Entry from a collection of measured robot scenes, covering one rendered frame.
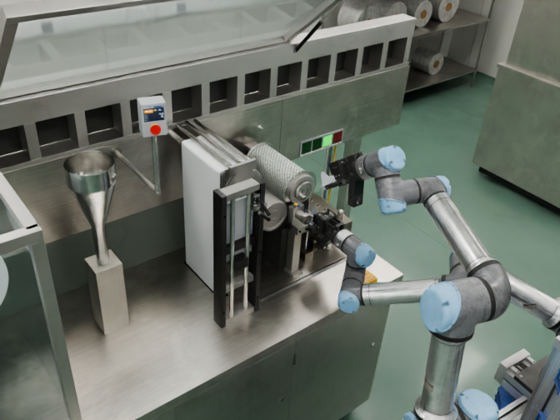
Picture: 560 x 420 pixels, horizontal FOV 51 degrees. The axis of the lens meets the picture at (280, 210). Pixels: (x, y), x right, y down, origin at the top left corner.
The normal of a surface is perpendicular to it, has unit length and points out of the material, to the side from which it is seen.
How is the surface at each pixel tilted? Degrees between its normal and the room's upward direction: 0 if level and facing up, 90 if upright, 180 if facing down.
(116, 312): 90
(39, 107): 90
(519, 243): 0
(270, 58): 90
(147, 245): 90
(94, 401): 0
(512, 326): 0
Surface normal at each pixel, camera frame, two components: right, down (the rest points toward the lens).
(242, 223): 0.61, 0.48
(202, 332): 0.06, -0.82
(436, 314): -0.94, 0.01
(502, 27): -0.79, 0.31
